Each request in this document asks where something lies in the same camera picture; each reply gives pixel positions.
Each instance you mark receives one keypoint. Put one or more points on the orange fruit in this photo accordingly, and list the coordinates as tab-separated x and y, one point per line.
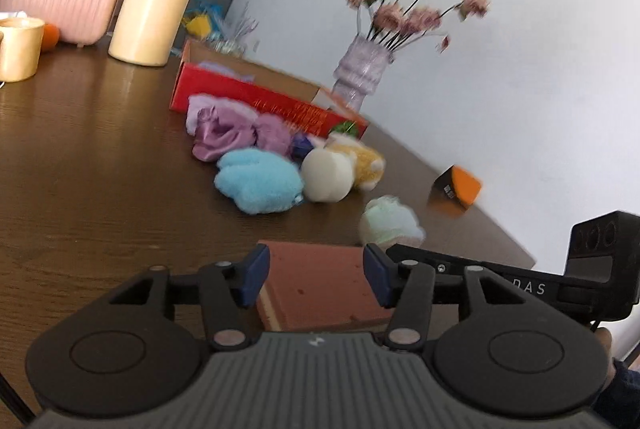
50	38

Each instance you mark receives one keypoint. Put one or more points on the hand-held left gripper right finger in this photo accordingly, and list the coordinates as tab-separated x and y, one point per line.
375	274

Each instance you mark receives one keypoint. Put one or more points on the pile of colourful toys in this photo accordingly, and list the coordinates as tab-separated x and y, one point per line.
200	24

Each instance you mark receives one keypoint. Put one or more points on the lilac fuzzy cloth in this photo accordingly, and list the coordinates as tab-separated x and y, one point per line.
205	101

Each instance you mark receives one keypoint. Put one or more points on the mauve plush piece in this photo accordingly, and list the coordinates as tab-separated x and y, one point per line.
272	136

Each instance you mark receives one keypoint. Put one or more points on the blue plush toy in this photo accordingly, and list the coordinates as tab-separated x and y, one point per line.
255	181

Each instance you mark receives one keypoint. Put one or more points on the cream plush ball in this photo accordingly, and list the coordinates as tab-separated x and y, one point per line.
325	176

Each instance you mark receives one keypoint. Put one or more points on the lilac ribbed vase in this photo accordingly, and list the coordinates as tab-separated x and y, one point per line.
360	69

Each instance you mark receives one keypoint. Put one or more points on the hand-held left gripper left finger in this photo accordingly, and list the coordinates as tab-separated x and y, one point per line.
255	274

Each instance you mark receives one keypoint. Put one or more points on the yellow and white plush toy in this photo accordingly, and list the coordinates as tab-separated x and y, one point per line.
367	161

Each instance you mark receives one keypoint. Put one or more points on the person's right forearm dark sleeve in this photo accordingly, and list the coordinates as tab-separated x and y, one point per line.
622	401

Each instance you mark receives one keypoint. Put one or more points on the dark shiny small object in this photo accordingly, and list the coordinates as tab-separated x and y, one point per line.
301	148

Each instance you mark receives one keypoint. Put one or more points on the red cardboard box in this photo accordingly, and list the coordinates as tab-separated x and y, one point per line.
225	91

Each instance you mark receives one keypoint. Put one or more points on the person's right hand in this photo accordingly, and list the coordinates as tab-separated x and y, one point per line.
604	343

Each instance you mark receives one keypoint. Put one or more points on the orange and black box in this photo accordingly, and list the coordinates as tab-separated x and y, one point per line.
465	186

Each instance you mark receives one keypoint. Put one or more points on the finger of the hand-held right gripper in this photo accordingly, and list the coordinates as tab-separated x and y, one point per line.
445	267

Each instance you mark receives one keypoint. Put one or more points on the pale green plush ball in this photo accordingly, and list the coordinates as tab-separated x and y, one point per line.
390	224

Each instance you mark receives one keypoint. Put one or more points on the yellow mug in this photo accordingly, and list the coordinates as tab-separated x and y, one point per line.
20	54

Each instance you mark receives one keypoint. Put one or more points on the purple plush toy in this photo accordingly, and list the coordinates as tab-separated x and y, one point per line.
220	139

